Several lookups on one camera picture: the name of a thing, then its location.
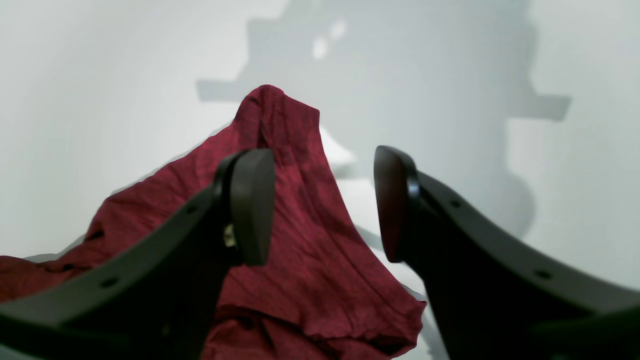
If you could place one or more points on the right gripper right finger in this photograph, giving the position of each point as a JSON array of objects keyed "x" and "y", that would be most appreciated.
[{"x": 494, "y": 297}]

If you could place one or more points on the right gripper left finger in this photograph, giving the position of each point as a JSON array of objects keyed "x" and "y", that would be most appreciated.
[{"x": 157, "y": 300}]

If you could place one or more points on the dark red long-sleeve shirt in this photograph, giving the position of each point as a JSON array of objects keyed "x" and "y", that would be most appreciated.
[{"x": 323, "y": 295}]

